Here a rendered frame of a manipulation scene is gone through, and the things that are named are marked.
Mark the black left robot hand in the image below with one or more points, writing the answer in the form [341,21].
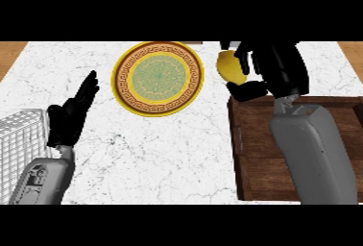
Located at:
[71,118]

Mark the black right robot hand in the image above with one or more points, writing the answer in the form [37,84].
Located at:
[279,68]

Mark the yellow lemon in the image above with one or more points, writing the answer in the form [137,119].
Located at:
[229,68]

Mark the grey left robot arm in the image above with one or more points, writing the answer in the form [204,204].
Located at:
[44,179]

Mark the yellow patterned plate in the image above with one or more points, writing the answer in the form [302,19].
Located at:
[158,78]

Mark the brown wooden tray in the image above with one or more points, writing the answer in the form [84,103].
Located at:
[257,166]

